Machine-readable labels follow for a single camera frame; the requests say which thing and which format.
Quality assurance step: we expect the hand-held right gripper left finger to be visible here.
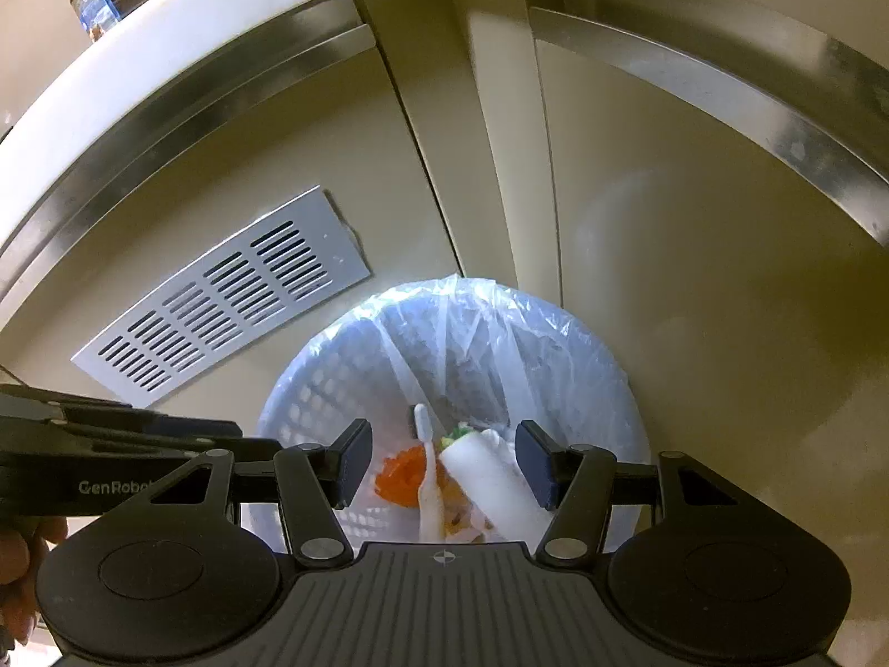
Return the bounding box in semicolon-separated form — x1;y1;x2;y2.
146;419;372;569

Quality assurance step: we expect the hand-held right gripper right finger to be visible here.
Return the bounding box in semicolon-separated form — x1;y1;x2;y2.
515;420;737;567

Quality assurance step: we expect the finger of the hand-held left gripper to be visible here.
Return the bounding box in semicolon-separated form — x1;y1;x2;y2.
158;415;282;463

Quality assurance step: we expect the orange mesh net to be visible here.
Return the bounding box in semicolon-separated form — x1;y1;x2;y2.
375;445;426;505

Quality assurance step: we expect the white tube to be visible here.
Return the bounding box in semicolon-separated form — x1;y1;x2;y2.
437;431;550;543

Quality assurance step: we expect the white toothbrush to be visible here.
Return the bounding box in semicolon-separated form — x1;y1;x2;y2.
413;403;447;541

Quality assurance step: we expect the blue lined trash bin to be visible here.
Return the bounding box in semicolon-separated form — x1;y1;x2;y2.
253;274;654;546

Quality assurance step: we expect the person's left hand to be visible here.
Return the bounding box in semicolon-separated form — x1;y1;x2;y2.
0;514;68;647

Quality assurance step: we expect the grey cabinet vent grille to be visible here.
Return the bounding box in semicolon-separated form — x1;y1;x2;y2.
71;185;372;407

